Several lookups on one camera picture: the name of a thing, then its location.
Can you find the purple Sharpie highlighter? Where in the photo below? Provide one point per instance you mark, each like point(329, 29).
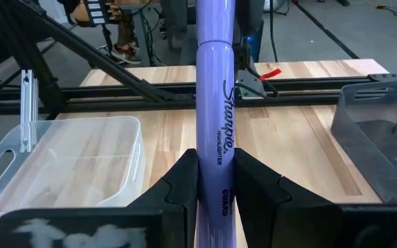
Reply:
point(215, 103)

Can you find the silver aluminium post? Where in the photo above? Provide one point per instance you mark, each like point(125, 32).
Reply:
point(29, 103)

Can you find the dark grey plastic bin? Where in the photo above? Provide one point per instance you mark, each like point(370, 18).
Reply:
point(374, 155)

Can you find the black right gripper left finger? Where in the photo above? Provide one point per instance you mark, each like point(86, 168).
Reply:
point(171, 206)

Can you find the clear plastic bin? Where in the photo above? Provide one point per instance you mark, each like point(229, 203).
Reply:
point(81, 155)

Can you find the red tag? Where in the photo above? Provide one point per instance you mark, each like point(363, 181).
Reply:
point(271, 74)

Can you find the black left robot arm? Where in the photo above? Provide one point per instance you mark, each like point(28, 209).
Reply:
point(245, 13)

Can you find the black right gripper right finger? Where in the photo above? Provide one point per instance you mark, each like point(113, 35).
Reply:
point(264, 206)

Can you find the person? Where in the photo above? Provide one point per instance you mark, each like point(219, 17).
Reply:
point(126, 53)

